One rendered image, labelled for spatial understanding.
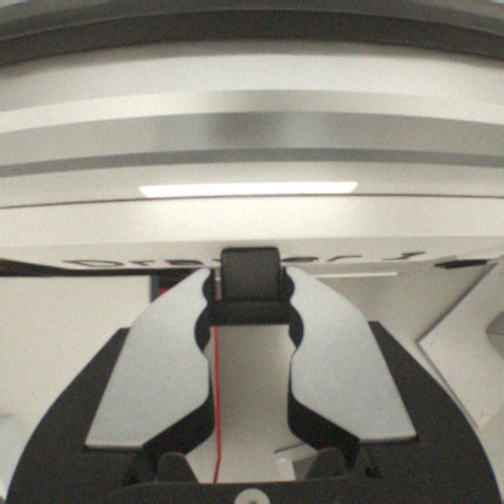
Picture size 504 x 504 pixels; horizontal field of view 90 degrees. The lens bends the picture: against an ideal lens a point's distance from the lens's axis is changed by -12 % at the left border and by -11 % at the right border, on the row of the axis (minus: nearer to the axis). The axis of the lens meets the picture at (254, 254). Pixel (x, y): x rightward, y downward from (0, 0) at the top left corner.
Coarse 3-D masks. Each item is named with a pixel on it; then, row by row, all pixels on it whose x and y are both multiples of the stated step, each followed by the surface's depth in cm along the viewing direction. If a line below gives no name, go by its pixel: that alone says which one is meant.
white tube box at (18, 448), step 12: (0, 420) 24; (12, 420) 25; (0, 432) 23; (12, 432) 25; (0, 444) 23; (12, 444) 24; (0, 456) 22; (12, 456) 23; (0, 468) 22; (12, 468) 23; (0, 480) 21; (0, 492) 21
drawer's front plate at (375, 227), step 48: (0, 240) 11; (48, 240) 11; (96, 240) 11; (144, 240) 11; (192, 240) 11; (240, 240) 12; (288, 240) 12; (336, 240) 12; (384, 240) 12; (432, 240) 13; (480, 240) 13
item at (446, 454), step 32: (384, 352) 8; (416, 384) 7; (416, 416) 6; (448, 416) 6; (384, 448) 5; (416, 448) 5; (448, 448) 5; (480, 448) 5; (384, 480) 5; (416, 480) 5; (448, 480) 5; (480, 480) 4
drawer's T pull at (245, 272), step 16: (224, 256) 13; (240, 256) 13; (256, 256) 13; (272, 256) 13; (224, 272) 13; (240, 272) 13; (256, 272) 13; (272, 272) 13; (224, 288) 13; (240, 288) 13; (256, 288) 13; (272, 288) 13; (224, 304) 13; (240, 304) 13; (256, 304) 13; (272, 304) 13; (224, 320) 12; (240, 320) 12; (256, 320) 12; (272, 320) 12; (288, 320) 12
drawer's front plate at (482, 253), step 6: (498, 246) 17; (468, 252) 20; (474, 252) 20; (480, 252) 19; (486, 252) 19; (492, 252) 18; (498, 252) 18; (462, 258) 21; (468, 258) 22; (474, 258) 22; (480, 258) 22; (486, 258) 22
